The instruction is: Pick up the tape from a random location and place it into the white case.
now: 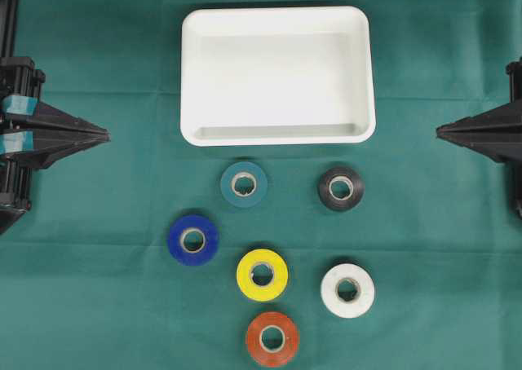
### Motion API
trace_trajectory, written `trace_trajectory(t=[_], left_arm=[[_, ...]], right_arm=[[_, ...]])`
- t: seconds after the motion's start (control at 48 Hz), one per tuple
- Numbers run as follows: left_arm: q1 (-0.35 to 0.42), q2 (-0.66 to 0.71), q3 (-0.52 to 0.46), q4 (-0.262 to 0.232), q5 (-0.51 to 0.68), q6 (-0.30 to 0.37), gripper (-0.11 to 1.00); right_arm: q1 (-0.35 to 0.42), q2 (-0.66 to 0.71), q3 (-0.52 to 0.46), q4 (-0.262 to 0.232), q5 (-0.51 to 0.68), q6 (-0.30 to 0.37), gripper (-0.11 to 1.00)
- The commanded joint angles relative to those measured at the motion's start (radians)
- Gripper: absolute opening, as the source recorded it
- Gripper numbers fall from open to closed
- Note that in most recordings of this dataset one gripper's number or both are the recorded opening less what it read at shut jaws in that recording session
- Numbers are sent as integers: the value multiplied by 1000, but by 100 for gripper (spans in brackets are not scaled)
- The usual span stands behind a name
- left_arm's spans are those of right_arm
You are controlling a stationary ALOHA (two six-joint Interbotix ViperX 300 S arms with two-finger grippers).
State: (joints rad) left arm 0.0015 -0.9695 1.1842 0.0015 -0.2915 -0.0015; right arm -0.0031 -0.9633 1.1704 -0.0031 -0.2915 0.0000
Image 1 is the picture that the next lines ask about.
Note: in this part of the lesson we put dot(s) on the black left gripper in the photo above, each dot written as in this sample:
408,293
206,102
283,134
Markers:
21,151

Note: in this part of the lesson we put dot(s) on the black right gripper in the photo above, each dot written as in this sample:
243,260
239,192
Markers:
498,147

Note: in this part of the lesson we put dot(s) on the blue tape roll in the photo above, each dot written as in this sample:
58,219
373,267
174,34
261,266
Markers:
193,240

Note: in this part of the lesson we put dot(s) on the white tape roll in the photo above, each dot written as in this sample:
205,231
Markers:
347,291

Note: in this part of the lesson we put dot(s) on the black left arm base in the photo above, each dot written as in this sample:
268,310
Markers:
8,217

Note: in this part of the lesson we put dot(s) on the black tape roll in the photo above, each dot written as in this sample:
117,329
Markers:
340,188

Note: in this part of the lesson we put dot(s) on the green tape roll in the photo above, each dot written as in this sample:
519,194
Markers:
244,184

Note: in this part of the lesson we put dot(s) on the white plastic tray case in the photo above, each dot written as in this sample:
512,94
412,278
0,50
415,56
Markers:
275,76

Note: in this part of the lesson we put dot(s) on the yellow tape roll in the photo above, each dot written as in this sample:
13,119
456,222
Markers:
262,275

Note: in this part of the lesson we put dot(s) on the orange tape roll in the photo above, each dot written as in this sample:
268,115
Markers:
272,339

